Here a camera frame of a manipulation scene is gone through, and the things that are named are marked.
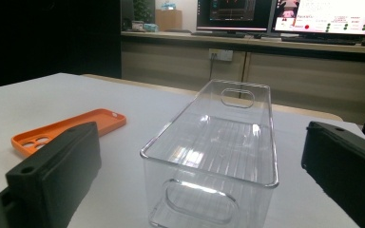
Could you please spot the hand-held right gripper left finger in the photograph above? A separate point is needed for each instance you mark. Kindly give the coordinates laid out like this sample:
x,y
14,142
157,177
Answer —
x,y
57,171

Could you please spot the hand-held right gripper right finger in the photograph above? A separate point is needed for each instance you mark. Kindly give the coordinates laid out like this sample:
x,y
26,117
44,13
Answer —
x,y
345,164

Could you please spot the orange phone case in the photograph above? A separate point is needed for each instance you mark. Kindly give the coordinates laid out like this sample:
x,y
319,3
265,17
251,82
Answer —
x,y
103,121

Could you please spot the clear plastic storage bin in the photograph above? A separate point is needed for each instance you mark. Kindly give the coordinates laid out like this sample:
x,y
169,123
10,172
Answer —
x,y
215,148

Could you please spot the long wooden desk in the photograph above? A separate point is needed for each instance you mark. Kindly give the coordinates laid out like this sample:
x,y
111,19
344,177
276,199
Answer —
x,y
313,72

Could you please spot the black curtain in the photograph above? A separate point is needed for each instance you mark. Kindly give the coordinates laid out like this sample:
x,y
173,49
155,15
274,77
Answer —
x,y
44,38

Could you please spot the white-screen computer monitor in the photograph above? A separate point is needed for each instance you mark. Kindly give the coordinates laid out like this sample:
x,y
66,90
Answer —
x,y
326,15

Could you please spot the teal tissue box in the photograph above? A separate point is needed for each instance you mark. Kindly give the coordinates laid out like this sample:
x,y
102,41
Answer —
x,y
150,27

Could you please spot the slim black keyboard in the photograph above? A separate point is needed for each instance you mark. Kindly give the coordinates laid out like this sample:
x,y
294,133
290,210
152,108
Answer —
x,y
218,34

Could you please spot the green plant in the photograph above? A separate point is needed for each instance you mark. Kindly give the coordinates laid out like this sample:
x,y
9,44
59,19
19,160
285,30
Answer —
x,y
143,10

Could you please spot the dark-screen computer monitor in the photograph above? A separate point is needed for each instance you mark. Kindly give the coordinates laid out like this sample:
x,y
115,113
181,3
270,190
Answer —
x,y
234,14

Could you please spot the brown cardboard box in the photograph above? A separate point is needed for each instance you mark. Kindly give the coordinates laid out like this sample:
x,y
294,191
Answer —
x,y
168,20

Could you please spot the white wall socket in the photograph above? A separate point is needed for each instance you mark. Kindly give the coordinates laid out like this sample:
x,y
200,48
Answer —
x,y
221,54

